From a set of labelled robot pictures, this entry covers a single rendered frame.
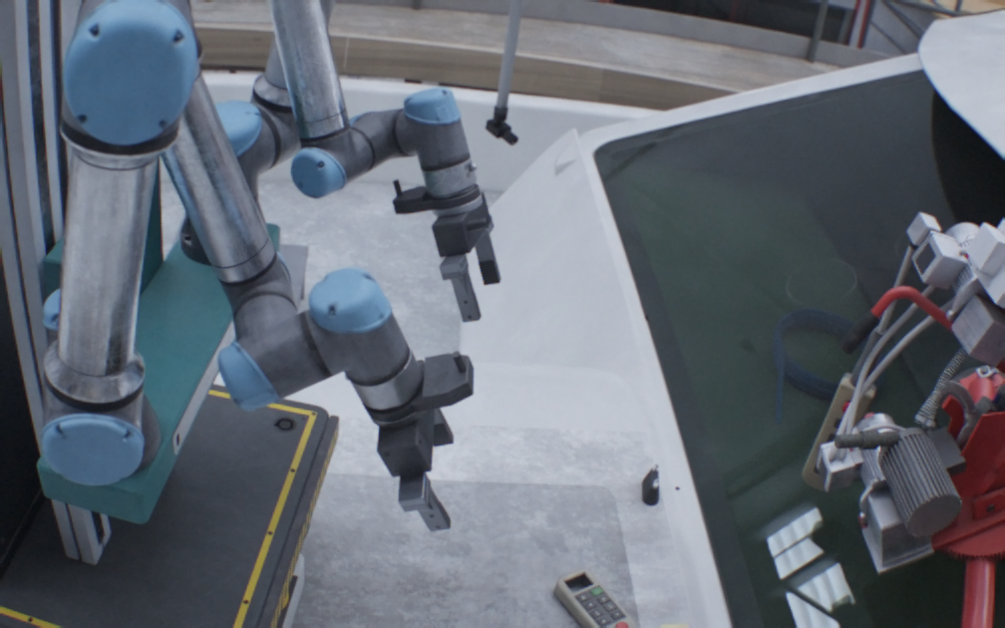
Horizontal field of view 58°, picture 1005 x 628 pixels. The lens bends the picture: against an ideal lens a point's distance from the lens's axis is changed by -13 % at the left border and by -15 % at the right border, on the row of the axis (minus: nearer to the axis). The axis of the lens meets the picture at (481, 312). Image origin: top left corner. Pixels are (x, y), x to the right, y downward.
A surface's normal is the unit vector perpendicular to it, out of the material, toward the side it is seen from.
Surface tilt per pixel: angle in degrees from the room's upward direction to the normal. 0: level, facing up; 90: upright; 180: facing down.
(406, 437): 25
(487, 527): 0
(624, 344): 43
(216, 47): 90
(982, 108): 20
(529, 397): 10
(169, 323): 0
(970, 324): 73
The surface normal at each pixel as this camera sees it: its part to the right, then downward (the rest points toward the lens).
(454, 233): -0.23, 0.43
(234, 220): 0.59, 0.43
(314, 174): -0.51, 0.45
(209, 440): 0.12, -0.81
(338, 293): -0.29, -0.70
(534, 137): 0.06, 0.59
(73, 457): 0.25, 0.69
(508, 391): 0.11, -0.91
